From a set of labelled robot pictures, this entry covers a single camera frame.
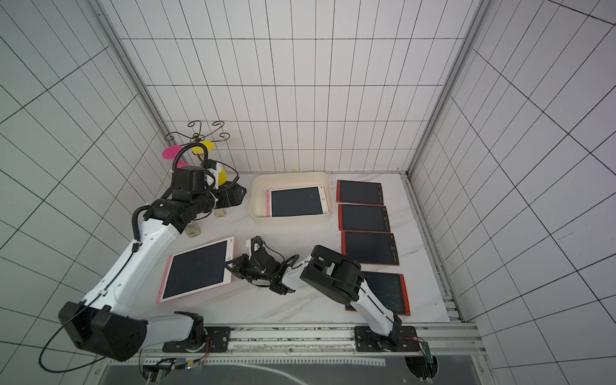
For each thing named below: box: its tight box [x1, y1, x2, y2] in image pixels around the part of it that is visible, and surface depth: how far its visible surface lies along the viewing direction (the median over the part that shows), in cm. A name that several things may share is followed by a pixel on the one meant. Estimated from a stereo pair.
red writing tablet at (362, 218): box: [338, 203, 391, 233], surface depth 106 cm
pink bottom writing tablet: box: [266, 184, 329, 218], surface depth 110 cm
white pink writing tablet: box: [156, 236, 235, 304], surface depth 85 cm
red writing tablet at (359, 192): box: [336, 179, 384, 206], surface depth 113 cm
